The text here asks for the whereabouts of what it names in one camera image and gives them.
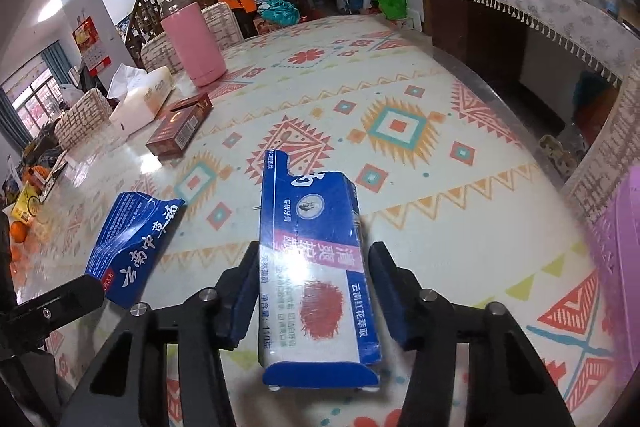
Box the green bag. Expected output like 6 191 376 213
376 0 407 20

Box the brown carton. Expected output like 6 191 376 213
145 93 214 158

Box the pink bottle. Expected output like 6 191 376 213
157 0 227 88

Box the blue torn wrapper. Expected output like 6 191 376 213
84 192 187 310

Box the purple plastic basket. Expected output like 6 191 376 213
582 179 640 408

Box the dark wooden sideboard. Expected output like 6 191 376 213
422 0 621 128

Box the teal bundle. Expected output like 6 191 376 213
257 0 301 28

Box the blue curtain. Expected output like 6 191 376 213
40 41 71 88

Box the blue white toothpaste box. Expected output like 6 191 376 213
257 148 382 393

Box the red wall calendar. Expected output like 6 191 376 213
72 17 111 78

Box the white tissue box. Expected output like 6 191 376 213
107 63 176 136

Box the window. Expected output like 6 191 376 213
0 67 61 132

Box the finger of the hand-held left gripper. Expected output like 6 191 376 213
0 274 109 360

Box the brown patterned chair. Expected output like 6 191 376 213
54 88 113 148
200 2 244 52
140 32 176 74
570 62 640 228

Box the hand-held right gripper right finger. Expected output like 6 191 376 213
367 241 576 427

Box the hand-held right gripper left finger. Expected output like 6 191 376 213
60 239 261 427

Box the yellow box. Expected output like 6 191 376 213
10 184 42 226

